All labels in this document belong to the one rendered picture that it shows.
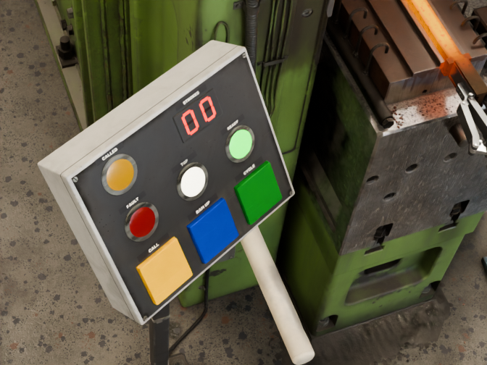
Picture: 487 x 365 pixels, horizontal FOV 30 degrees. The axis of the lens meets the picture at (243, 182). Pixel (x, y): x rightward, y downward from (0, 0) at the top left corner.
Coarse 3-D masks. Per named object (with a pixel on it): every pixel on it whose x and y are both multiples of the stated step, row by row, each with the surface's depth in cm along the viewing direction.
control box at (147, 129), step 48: (240, 48) 133; (144, 96) 130; (192, 96) 129; (240, 96) 135; (96, 144) 123; (144, 144) 125; (192, 144) 131; (96, 192) 122; (144, 192) 128; (288, 192) 147; (96, 240) 125; (144, 240) 130; (192, 240) 136; (240, 240) 143; (144, 288) 132
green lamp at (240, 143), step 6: (240, 132) 136; (246, 132) 137; (234, 138) 136; (240, 138) 137; (246, 138) 138; (234, 144) 136; (240, 144) 137; (246, 144) 138; (234, 150) 137; (240, 150) 137; (246, 150) 138; (234, 156) 137; (240, 156) 138
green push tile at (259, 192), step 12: (264, 168) 141; (252, 180) 140; (264, 180) 142; (240, 192) 139; (252, 192) 141; (264, 192) 142; (276, 192) 144; (240, 204) 141; (252, 204) 141; (264, 204) 143; (252, 216) 142
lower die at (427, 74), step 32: (352, 0) 171; (384, 0) 171; (448, 0) 172; (352, 32) 170; (384, 32) 167; (416, 32) 167; (448, 32) 166; (384, 64) 163; (416, 64) 162; (480, 64) 167; (384, 96) 164; (416, 96) 168
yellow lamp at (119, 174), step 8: (120, 160) 123; (112, 168) 123; (120, 168) 123; (128, 168) 124; (112, 176) 123; (120, 176) 124; (128, 176) 125; (112, 184) 123; (120, 184) 124; (128, 184) 125
